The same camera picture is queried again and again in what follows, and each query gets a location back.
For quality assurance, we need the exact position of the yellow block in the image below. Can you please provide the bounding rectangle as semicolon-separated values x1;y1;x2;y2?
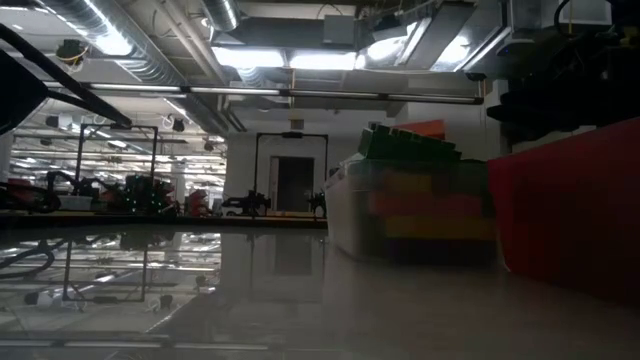
384;172;434;195
384;216;497;240

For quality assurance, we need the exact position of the pink long block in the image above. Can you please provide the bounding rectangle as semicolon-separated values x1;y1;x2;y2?
369;192;485;218

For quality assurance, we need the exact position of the dark door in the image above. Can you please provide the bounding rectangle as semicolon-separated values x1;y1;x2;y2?
276;156;316;211

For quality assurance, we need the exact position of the clear plastic bin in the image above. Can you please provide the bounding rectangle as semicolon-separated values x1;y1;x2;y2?
323;154;501;266

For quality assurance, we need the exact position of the silver horizontal bar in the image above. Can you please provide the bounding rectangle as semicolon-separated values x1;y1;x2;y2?
42;79;485;105

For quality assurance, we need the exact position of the orange studded block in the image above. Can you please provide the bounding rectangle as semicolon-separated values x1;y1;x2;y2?
394;118;447;141

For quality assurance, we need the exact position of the ceiling light panel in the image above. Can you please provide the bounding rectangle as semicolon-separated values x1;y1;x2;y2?
212;46;286;69
288;51;359;71

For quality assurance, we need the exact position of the red background object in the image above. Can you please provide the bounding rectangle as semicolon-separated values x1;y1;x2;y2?
187;188;210;217

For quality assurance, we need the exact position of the background robot with green lights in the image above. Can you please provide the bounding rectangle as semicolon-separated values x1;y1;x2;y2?
99;172;179;217

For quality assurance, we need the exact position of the red plastic tray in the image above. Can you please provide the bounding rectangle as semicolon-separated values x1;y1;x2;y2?
487;117;640;307

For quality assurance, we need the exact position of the black table frame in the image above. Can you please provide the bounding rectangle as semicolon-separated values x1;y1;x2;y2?
0;209;329;231

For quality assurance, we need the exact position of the rectangular silver duct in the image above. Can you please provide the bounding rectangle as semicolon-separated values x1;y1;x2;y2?
357;0;511;71

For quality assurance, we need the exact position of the round silver duct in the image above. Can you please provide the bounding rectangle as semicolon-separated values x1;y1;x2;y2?
199;0;242;32

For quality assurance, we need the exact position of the corrugated silver duct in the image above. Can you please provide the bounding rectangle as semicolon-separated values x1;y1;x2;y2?
34;0;201;86

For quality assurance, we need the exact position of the yellow cable reel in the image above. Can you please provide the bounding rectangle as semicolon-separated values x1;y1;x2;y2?
53;38;90;69

